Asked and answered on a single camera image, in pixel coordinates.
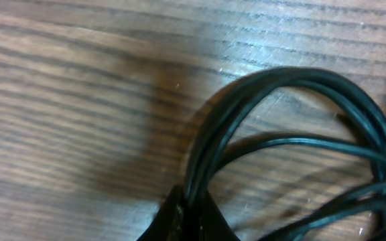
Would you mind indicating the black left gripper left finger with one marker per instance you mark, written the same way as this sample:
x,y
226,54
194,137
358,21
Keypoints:
x,y
167,224

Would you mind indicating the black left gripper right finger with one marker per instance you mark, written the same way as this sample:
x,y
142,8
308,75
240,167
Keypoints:
x,y
213,225

